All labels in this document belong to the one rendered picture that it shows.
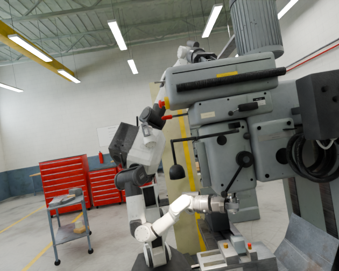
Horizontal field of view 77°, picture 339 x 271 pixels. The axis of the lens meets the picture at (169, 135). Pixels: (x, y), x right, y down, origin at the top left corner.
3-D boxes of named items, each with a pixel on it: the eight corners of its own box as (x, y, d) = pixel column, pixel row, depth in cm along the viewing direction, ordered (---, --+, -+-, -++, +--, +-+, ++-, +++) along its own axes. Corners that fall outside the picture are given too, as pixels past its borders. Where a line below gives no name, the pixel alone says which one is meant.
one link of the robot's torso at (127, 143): (110, 179, 143) (101, 154, 114) (127, 138, 162) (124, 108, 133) (152, 192, 142) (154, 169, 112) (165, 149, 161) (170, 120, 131)
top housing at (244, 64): (170, 105, 88) (164, 65, 88) (168, 112, 114) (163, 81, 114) (282, 86, 90) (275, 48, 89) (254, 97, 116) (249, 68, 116)
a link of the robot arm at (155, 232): (175, 224, 105) (144, 250, 103) (176, 221, 115) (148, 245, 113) (162, 206, 107) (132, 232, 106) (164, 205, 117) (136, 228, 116)
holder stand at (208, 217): (213, 232, 145) (208, 203, 145) (205, 219, 167) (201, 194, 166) (230, 228, 146) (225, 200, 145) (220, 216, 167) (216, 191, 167)
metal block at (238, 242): (235, 254, 102) (233, 242, 102) (231, 247, 108) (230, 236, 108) (246, 252, 102) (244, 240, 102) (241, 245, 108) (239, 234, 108)
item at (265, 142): (261, 184, 90) (251, 123, 90) (240, 173, 114) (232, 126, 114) (305, 176, 91) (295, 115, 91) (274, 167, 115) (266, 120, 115)
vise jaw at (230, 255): (226, 265, 98) (225, 257, 98) (218, 248, 113) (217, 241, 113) (239, 263, 98) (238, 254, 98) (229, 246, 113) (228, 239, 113)
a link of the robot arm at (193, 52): (216, 69, 108) (205, 64, 118) (218, 49, 104) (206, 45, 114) (193, 71, 105) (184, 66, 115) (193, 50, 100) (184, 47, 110)
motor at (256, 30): (249, 55, 92) (237, -19, 92) (233, 69, 112) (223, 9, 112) (294, 48, 93) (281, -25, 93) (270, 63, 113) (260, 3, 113)
